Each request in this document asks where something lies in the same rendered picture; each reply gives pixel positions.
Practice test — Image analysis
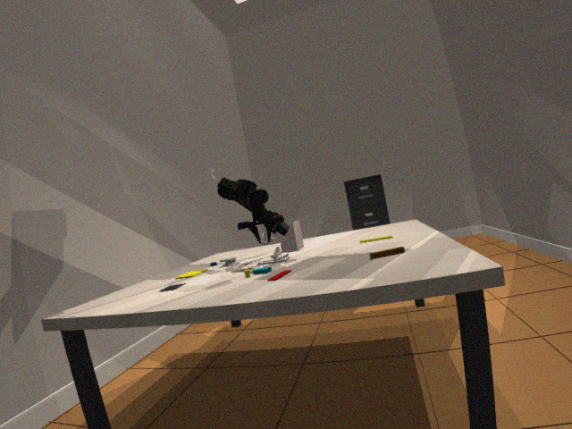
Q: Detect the cyan rectangular block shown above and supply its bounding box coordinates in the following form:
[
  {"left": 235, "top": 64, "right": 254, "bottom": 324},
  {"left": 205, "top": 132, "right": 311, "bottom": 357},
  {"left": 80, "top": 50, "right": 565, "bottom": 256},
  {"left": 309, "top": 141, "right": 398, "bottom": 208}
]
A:
[{"left": 252, "top": 267, "right": 272, "bottom": 274}]

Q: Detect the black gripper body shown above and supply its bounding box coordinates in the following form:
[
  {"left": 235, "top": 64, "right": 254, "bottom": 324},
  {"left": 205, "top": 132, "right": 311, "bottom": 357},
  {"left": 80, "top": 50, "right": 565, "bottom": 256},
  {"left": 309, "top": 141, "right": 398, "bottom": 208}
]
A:
[{"left": 238, "top": 205, "right": 284, "bottom": 230}]

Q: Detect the red flat bar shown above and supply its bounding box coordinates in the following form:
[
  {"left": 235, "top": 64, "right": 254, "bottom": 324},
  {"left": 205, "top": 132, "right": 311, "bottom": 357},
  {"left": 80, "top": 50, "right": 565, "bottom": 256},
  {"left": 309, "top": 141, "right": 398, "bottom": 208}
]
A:
[{"left": 267, "top": 270, "right": 291, "bottom": 281}]

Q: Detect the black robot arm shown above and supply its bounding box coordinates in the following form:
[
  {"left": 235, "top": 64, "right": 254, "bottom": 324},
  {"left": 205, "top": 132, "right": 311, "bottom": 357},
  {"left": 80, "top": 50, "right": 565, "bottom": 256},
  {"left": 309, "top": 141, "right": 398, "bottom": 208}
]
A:
[{"left": 218, "top": 177, "right": 290, "bottom": 236}]

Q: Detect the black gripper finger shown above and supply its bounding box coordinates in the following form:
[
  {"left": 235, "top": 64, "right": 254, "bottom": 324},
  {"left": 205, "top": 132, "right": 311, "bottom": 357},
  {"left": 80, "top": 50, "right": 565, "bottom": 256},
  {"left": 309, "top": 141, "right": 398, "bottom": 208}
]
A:
[
  {"left": 266, "top": 223, "right": 275, "bottom": 242},
  {"left": 248, "top": 227, "right": 261, "bottom": 244}
]

